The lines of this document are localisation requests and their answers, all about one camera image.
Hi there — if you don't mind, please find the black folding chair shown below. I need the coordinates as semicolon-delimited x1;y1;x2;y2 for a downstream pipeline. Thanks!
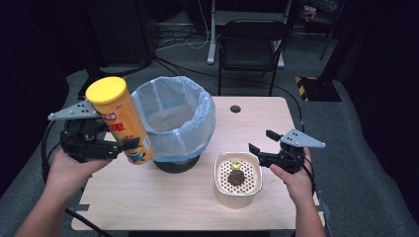
216;19;291;97

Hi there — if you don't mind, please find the black trash bin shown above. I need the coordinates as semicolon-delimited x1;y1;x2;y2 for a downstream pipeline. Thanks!
152;153;202;175

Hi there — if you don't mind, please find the person's right hand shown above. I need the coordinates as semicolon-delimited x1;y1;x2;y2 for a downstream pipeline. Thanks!
270;147;316;206

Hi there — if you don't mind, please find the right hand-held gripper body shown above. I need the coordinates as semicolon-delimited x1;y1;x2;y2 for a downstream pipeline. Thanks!
260;128;326;175

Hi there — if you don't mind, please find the grey table corner bracket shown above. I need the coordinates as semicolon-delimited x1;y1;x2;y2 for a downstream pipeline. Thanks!
315;191;331;216
67;204;91;213

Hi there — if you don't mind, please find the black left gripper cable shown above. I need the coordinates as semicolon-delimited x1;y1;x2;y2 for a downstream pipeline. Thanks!
41;120;114;237

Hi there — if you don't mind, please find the person's left hand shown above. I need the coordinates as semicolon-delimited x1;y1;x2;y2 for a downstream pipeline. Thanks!
45;149;112;201

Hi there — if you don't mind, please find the yellow chip can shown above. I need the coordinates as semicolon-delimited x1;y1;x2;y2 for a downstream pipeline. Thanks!
85;76;155;165

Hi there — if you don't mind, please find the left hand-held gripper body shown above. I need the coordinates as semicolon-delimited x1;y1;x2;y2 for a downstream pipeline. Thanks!
47;100;124;164

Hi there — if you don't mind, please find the black cabinet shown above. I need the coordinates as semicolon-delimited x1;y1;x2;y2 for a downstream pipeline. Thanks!
82;0;156;67

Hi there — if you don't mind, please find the beige square strainer container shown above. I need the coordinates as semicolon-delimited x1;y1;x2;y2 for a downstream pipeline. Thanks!
213;151;264;209

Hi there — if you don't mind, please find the white metal desk frame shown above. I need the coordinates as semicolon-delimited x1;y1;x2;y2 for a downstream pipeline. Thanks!
207;0;287;69

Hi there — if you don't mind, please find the dark wet residue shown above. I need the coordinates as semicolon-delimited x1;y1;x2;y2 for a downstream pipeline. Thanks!
226;169;247;186

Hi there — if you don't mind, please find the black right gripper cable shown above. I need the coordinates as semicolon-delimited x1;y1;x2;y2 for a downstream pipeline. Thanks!
301;157;316;196

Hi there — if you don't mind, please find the white floor cable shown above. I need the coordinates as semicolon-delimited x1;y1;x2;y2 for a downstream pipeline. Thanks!
154;0;211;52

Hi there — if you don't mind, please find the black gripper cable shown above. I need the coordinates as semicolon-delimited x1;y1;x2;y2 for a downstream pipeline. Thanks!
301;157;316;196
41;120;114;237

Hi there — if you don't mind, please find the trash bin with blue bag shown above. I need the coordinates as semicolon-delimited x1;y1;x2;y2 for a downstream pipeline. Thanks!
130;75;217;163

